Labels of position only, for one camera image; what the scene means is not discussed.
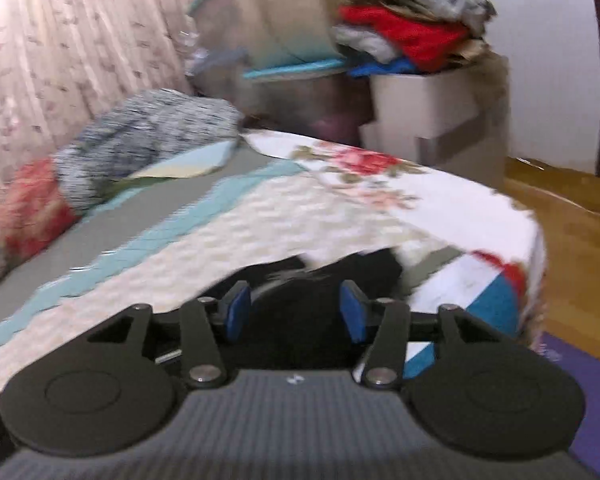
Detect beige leaf print curtain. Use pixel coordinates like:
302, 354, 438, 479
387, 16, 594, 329
0, 0, 216, 196

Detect white storage box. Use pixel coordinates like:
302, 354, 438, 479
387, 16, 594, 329
369, 71, 481, 142

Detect pale blue yellow sheet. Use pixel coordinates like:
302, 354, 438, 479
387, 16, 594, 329
112, 139, 238, 196

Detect cardboard box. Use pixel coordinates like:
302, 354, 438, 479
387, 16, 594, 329
360, 52, 512, 196

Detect beige bulky bag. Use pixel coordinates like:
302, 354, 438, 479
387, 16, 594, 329
192, 0, 343, 68

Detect red blue patchwork comforter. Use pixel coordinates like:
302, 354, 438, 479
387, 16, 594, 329
0, 89, 243, 296

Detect black pants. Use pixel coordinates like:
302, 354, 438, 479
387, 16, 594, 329
215, 247, 406, 371

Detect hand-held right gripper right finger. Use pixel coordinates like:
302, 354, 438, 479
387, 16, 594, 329
340, 280, 501, 391

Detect purple mat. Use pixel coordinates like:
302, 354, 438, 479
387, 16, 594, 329
532, 332, 600, 478

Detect white floral bedsheet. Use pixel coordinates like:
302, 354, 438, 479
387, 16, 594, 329
242, 130, 548, 381

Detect pile of mixed clothes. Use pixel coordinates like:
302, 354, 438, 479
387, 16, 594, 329
330, 0, 498, 78

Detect clear storage bin teal lid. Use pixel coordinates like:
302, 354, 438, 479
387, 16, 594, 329
192, 47, 373, 148

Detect beige teal chevron quilt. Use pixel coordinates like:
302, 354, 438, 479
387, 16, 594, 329
0, 147, 461, 396

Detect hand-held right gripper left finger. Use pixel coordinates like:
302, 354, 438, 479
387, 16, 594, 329
86, 280, 253, 389

